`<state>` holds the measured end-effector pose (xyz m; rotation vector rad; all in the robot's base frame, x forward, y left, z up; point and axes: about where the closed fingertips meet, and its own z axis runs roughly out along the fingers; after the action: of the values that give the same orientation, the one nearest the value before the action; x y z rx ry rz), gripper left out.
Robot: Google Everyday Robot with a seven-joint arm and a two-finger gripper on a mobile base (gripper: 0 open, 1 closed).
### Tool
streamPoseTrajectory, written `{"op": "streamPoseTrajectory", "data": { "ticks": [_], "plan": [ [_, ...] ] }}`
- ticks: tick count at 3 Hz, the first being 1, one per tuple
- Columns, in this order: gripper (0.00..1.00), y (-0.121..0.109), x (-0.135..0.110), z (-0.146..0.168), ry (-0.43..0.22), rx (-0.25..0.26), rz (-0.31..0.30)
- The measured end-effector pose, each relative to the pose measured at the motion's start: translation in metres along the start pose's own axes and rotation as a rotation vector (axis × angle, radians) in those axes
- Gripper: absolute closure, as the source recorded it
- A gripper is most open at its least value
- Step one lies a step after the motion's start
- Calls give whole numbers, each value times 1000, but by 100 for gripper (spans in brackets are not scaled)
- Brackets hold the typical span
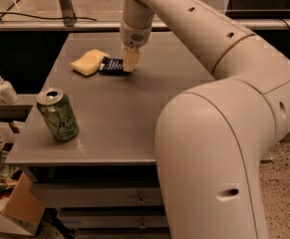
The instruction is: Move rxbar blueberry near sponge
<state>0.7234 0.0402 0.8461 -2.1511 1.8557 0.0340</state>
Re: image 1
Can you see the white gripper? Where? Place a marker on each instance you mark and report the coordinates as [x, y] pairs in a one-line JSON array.
[[135, 38]]

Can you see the dark blue rxbar wrapper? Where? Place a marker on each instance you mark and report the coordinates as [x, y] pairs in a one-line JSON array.
[[111, 66]]

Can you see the yellow sponge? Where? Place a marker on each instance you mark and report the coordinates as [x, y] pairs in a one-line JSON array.
[[89, 63]]

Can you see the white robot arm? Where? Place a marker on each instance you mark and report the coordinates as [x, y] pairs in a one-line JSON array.
[[209, 140]]

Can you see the green soda can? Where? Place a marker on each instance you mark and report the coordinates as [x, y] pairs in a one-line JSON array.
[[56, 111]]

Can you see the white pump bottle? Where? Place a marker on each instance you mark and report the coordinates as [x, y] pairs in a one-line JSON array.
[[7, 92]]

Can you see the open cardboard box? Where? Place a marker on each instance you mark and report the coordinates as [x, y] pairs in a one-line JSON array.
[[20, 211]]

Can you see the metal railing frame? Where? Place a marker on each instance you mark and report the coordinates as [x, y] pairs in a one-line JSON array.
[[48, 15]]

